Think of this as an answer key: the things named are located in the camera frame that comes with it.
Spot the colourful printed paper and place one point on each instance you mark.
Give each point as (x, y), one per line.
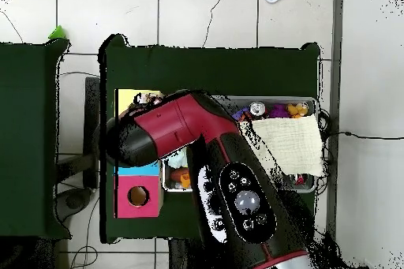
(148, 97)

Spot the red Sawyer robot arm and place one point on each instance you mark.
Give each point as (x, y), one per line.
(176, 127)

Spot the wooden box with three holes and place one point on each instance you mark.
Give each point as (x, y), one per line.
(139, 209)

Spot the brown toy football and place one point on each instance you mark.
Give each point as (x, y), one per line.
(177, 174)

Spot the orange toy block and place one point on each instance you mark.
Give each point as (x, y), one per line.
(185, 181)

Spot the silver drink can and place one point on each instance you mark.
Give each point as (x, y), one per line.
(258, 108)

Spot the purple knobbly ball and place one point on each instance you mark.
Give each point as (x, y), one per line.
(277, 111)

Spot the cream muslin cloth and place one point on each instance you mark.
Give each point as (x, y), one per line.
(293, 142)

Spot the orange yellow plush toy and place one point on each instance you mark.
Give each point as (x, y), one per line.
(296, 109)

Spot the dark grey floor pedal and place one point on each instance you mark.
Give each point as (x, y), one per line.
(74, 201)

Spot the small bright green object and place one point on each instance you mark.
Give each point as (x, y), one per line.
(57, 33)

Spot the green covered side table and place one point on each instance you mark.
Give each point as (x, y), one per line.
(25, 139)

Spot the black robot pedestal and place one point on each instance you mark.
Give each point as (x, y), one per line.
(183, 256)

